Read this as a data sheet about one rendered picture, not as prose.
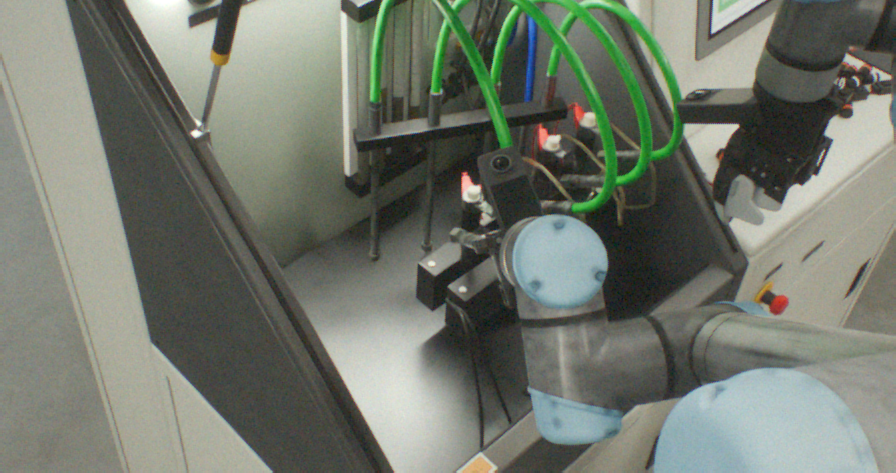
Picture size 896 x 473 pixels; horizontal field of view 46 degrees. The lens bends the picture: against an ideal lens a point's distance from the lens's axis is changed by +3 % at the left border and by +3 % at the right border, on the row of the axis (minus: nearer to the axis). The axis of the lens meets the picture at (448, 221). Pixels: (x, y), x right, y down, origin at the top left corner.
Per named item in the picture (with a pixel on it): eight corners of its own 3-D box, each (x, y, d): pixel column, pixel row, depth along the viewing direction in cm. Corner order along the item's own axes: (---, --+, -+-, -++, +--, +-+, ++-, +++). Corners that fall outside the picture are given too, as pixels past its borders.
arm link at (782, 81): (750, 46, 104) (796, 16, 108) (737, 83, 107) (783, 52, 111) (816, 81, 100) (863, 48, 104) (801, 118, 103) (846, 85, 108)
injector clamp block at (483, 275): (458, 366, 153) (465, 300, 142) (413, 327, 158) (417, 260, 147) (604, 257, 171) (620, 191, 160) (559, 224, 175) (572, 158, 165)
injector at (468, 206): (472, 315, 150) (484, 214, 135) (449, 296, 153) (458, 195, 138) (486, 306, 152) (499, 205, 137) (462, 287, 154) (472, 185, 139)
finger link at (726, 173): (716, 212, 117) (736, 153, 110) (704, 204, 117) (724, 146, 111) (740, 193, 119) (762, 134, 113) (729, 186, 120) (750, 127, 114)
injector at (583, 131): (579, 238, 163) (601, 138, 148) (556, 221, 165) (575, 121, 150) (590, 230, 164) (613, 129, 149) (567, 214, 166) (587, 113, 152)
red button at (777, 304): (770, 326, 170) (779, 306, 166) (749, 312, 171) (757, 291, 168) (788, 310, 172) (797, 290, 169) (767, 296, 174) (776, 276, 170)
